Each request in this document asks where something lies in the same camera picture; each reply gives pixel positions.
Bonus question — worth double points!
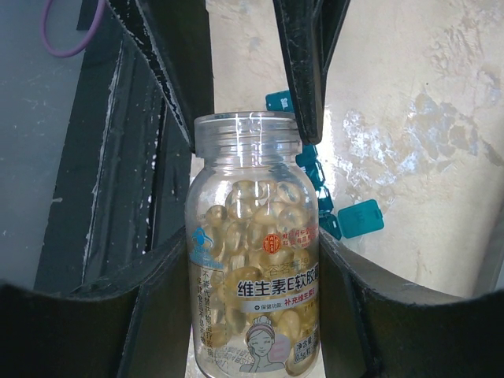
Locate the teal weekly pill organizer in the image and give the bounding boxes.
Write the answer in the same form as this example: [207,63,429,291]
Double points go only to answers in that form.
[264,89,385,241]

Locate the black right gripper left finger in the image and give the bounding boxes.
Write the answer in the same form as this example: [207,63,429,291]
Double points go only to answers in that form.
[1,230,191,377]

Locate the clear pill bottle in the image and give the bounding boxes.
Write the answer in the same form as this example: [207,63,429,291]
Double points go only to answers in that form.
[185,112,320,377]

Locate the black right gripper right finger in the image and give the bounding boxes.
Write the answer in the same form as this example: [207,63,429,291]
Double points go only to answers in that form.
[319,230,503,377]

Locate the black table front rail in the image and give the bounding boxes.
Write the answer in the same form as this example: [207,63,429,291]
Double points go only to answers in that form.
[34,10,169,293]

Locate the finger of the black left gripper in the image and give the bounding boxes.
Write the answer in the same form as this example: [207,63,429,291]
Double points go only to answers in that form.
[108,0,214,152]
[273,0,350,145]

